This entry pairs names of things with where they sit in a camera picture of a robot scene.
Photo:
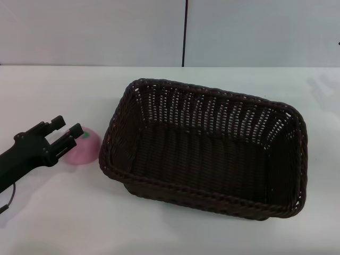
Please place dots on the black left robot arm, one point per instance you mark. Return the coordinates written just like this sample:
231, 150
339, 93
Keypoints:
13, 170

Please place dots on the pink peach toy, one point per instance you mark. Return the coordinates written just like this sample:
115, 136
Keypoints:
85, 152

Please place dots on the dark brown woven basket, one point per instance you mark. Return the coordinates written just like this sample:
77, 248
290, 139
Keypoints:
202, 154

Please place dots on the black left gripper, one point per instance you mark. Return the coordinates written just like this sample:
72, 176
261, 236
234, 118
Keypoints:
34, 148

